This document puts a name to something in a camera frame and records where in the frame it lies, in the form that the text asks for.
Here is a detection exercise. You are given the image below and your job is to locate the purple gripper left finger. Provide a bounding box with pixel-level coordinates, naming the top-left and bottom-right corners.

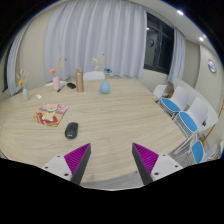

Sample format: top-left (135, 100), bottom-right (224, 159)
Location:
top-left (42, 143), bottom-right (91, 185)

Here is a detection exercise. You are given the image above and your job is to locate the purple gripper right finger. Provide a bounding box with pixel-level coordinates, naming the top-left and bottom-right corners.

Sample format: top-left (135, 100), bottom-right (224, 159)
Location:
top-left (132, 143), bottom-right (182, 185)

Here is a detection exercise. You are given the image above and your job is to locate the black computer mouse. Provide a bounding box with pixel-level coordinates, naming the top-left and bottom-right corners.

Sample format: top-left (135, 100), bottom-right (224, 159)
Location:
top-left (65, 122), bottom-right (78, 139)

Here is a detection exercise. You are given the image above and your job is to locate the colourful mouse pad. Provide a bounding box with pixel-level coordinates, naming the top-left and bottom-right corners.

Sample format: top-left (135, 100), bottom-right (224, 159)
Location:
top-left (32, 103), bottom-right (69, 127)

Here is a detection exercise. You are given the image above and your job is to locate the white chair blue seat near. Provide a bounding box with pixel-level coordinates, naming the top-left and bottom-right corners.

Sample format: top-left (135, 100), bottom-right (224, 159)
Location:
top-left (191, 140), bottom-right (218, 164)

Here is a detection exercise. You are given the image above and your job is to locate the white chair blue seat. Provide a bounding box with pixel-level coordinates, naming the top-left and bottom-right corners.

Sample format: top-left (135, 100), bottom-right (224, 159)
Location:
top-left (174, 97), bottom-right (218, 138)
top-left (191, 140), bottom-right (218, 164)
top-left (158, 86), bottom-right (189, 116)

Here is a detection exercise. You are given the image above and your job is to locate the white chair blue seat middle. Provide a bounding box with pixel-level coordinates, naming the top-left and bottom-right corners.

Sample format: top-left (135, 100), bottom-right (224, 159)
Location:
top-left (174, 97), bottom-right (218, 138)

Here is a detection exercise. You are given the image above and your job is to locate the white chair blue seat far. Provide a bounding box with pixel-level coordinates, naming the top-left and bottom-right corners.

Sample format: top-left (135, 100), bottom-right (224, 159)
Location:
top-left (158, 86), bottom-right (189, 116)

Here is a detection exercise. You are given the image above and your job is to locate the white chair at table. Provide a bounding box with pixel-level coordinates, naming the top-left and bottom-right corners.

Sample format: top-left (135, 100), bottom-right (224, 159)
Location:
top-left (152, 85), bottom-right (166, 99)

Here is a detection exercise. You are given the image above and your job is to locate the small white card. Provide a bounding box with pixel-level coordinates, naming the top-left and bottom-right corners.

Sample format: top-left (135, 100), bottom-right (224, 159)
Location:
top-left (36, 93), bottom-right (42, 100)

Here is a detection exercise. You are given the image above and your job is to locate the black marker pen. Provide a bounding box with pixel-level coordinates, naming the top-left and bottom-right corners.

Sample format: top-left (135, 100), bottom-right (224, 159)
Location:
top-left (57, 85), bottom-right (65, 92)

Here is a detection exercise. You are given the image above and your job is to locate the black remote control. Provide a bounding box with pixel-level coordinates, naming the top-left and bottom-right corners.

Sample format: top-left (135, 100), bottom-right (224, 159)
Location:
top-left (67, 83), bottom-right (76, 89)

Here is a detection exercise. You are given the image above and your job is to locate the pink vase with flowers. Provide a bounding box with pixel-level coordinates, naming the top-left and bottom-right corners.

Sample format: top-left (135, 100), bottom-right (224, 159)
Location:
top-left (49, 56), bottom-right (67, 91)

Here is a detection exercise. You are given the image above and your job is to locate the white chair behind table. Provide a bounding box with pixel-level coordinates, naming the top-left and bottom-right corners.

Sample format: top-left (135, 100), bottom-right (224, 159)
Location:
top-left (83, 71), bottom-right (105, 81)

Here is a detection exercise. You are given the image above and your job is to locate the copper thermos bottle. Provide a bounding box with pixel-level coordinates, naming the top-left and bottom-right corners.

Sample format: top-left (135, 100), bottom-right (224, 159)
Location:
top-left (76, 68), bottom-right (84, 93)

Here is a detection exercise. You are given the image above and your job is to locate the green vase with flowers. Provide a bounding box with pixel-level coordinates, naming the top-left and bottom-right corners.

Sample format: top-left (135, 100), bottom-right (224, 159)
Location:
top-left (16, 69), bottom-right (29, 101)

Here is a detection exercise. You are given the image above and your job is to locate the white curtain left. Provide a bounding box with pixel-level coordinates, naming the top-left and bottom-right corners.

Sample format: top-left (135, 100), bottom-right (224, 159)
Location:
top-left (7, 24), bottom-right (29, 95)

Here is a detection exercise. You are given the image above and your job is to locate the white curtain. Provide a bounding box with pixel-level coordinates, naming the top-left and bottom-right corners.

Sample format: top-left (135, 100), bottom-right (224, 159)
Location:
top-left (7, 24), bottom-right (29, 95)
top-left (168, 28), bottom-right (186, 83)
top-left (44, 0), bottom-right (147, 79)

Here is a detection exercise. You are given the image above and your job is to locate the white curtain right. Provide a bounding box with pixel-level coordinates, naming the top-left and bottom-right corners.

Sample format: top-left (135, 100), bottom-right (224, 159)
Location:
top-left (168, 28), bottom-right (186, 83)

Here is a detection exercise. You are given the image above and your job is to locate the dark window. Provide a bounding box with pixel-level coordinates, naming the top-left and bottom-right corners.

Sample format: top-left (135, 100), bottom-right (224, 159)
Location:
top-left (144, 13), bottom-right (174, 74)

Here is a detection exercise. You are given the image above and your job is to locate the white curtain centre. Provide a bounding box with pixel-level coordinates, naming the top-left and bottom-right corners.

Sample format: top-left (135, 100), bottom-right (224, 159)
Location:
top-left (44, 0), bottom-right (147, 79)

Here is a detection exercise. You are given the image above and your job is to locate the round wall clock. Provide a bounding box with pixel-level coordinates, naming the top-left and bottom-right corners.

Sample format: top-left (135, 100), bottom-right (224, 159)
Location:
top-left (207, 59), bottom-right (217, 73)

